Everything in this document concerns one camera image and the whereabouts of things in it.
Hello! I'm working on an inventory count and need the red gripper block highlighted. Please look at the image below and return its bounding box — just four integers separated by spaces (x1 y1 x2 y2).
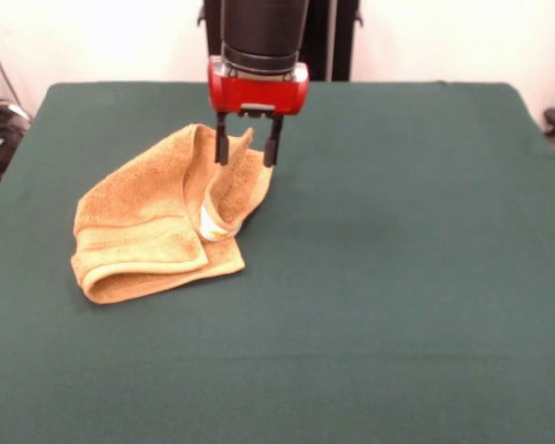
206 55 311 168

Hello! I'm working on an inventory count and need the tan terry towel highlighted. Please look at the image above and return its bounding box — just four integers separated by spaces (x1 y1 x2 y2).
69 122 275 306

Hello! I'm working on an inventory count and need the dark green table cloth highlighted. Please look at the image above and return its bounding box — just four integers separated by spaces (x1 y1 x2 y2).
0 80 555 444

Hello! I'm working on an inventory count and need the black pedestal column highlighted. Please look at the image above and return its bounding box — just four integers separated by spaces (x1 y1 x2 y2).
196 0 364 83

